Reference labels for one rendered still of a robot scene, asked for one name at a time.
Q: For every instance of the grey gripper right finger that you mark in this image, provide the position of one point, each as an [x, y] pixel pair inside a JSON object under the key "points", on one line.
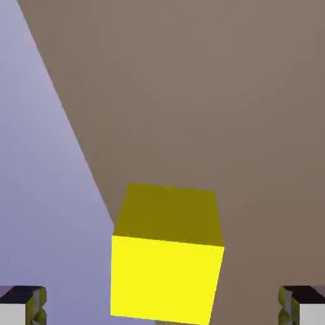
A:
{"points": [[304, 304]]}

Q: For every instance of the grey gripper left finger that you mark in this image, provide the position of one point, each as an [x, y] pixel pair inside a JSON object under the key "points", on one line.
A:
{"points": [[22, 304]]}

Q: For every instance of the small yellow cube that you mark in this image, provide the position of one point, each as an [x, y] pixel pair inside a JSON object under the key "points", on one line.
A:
{"points": [[165, 274]]}

